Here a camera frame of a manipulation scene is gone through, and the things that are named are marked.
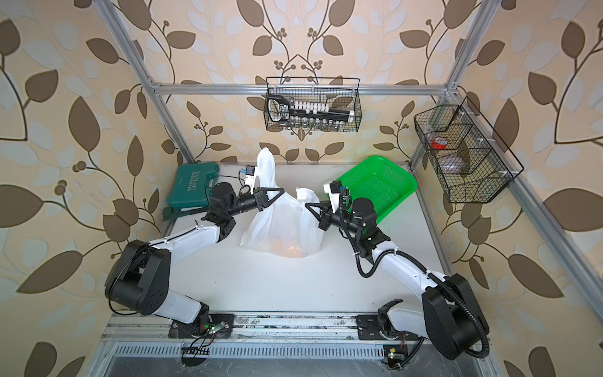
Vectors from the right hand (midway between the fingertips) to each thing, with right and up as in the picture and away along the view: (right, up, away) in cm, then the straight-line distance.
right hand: (306, 204), depth 75 cm
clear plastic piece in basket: (+49, +13, +2) cm, 50 cm away
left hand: (-9, +5, +1) cm, 10 cm away
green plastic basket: (+33, +10, +39) cm, 52 cm away
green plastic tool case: (-53, +7, +32) cm, 63 cm away
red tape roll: (+46, +21, +6) cm, 51 cm away
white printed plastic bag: (-7, -8, +6) cm, 12 cm away
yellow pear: (-5, -18, +9) cm, 21 cm away
